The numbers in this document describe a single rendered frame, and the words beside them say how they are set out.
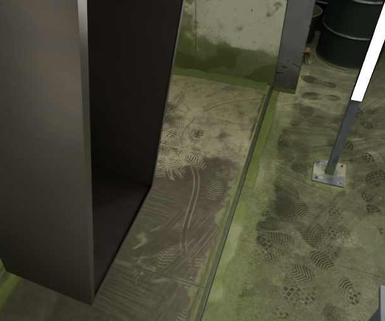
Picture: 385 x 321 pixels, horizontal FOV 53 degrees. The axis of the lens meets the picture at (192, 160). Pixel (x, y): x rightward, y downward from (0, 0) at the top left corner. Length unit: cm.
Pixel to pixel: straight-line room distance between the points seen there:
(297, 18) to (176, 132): 115
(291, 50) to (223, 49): 52
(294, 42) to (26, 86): 245
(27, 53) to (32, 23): 6
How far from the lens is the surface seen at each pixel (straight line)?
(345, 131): 236
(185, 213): 224
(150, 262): 208
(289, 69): 311
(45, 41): 66
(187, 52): 324
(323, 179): 256
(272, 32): 299
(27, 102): 78
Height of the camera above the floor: 184
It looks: 46 degrees down
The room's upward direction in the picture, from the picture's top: 1 degrees counter-clockwise
